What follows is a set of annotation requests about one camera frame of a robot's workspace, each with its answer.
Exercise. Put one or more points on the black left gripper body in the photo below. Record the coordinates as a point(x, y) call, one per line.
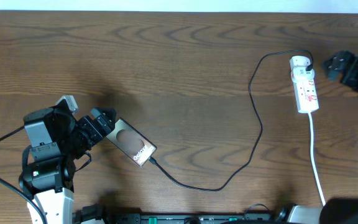
point(96, 127)

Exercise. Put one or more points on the Samsung Galaxy smartphone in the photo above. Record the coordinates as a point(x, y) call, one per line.
point(131, 142)

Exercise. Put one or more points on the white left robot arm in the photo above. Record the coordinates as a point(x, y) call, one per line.
point(57, 140)

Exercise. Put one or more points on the white charger plug adapter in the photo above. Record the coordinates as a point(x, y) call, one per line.
point(300, 62)

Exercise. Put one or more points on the white power strip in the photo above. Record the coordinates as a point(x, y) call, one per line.
point(305, 91)

